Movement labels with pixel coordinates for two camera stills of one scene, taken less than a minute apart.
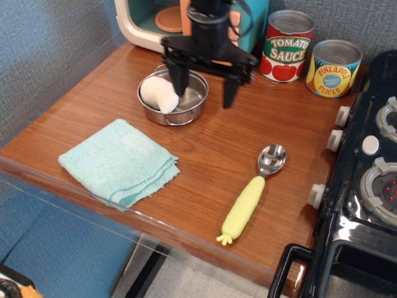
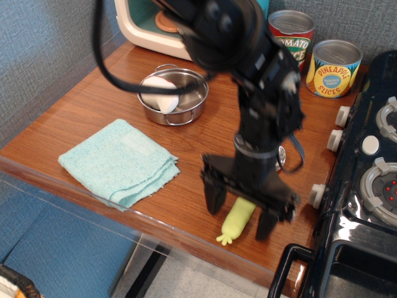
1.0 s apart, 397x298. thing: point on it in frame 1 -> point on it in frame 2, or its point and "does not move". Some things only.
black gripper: x=209 y=45 -> x=250 y=175
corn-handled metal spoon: x=272 y=158 does not move
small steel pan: x=190 y=105 does not move
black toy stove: x=355 y=208 does not move
